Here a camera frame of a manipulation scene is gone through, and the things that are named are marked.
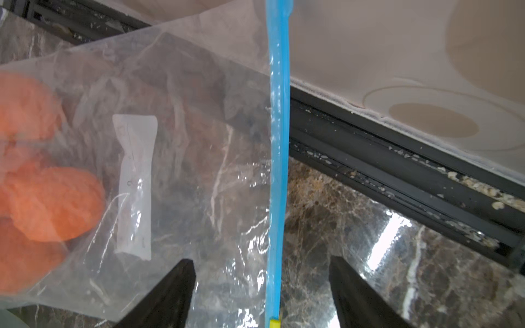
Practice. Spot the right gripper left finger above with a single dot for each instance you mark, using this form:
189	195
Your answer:
168	304

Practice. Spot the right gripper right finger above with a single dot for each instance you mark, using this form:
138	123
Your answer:
356	303

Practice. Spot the orange mandarin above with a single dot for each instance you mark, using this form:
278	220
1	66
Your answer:
55	204
19	159
24	262
30	110

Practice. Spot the blue-seal clear zip-top bag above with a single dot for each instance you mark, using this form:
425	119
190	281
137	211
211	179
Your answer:
186	125

